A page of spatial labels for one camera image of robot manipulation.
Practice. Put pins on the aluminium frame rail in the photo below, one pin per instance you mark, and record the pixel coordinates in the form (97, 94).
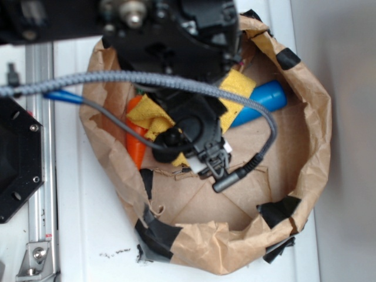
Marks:
(42, 205)

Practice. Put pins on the brown paper bag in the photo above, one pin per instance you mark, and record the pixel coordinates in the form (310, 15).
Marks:
(180, 219)

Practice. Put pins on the orange toy carrot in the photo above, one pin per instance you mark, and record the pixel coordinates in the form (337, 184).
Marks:
(135, 148)

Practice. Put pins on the yellow cloth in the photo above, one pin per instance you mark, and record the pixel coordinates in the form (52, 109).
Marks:
(152, 117)

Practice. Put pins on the blue plastic cylinder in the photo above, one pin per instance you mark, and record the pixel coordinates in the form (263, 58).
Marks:
(271, 95)

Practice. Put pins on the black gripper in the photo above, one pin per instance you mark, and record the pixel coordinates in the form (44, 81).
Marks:
(197, 133)

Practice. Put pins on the black octagonal mount plate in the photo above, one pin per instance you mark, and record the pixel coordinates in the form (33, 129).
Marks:
(21, 157)

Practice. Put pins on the metal corner bracket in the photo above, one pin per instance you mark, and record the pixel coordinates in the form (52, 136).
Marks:
(37, 263)

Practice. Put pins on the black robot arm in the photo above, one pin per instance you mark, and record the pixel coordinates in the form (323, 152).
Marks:
(198, 40)

